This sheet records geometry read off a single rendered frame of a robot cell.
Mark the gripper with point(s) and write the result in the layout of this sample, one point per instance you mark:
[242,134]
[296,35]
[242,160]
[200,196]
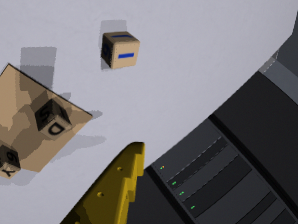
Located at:
[107,199]

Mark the tan square mat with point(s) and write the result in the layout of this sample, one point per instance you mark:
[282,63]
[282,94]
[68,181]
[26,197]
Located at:
[20,97]

